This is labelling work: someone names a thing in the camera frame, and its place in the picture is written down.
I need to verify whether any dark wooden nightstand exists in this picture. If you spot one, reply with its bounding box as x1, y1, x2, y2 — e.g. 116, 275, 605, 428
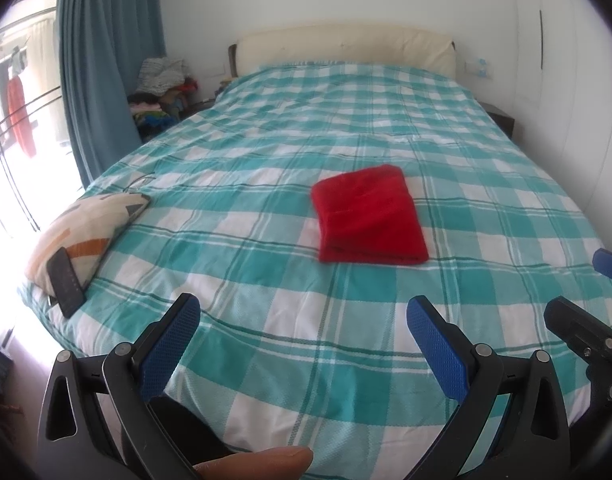
480, 101, 516, 141

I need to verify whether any person's left hand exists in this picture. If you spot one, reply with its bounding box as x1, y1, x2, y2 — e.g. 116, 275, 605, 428
192, 446, 315, 480

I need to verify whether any red hanging garment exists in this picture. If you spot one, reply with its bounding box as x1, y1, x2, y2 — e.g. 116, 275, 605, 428
7, 75, 38, 159

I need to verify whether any white wardrobe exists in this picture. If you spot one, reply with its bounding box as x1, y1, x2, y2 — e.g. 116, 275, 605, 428
510, 0, 612, 211

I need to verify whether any cream padded headboard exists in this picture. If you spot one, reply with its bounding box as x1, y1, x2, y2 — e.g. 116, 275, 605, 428
229, 25, 457, 79

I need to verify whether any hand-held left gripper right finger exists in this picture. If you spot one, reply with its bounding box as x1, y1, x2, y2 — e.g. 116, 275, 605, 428
406, 295, 572, 480

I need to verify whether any bed with teal plaid sheet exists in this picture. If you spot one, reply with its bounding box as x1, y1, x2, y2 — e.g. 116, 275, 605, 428
18, 62, 612, 480

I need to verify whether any cream patterned pillow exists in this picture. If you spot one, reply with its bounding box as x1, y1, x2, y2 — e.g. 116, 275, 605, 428
25, 192, 152, 306

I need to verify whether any pile of mixed clothes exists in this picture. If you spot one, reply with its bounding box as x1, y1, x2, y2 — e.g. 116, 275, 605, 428
127, 57, 201, 142

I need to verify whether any blue curtain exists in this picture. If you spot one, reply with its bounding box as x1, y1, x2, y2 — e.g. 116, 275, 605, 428
57, 0, 167, 189

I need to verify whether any metal window railing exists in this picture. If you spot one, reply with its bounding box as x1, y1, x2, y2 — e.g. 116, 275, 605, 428
0, 45, 63, 233

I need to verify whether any black phone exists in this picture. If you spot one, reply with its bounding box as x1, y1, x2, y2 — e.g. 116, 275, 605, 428
46, 248, 86, 319

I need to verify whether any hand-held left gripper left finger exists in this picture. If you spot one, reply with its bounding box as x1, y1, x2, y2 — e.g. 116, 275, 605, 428
36, 292, 201, 480

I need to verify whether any red sweater with white figure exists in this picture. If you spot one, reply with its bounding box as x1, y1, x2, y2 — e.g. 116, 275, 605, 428
311, 164, 430, 264

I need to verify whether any white wall socket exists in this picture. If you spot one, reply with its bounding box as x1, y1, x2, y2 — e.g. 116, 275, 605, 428
464, 59, 493, 80

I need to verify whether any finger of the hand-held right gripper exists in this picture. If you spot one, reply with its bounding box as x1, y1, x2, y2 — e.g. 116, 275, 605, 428
592, 248, 612, 287
544, 296, 612, 413

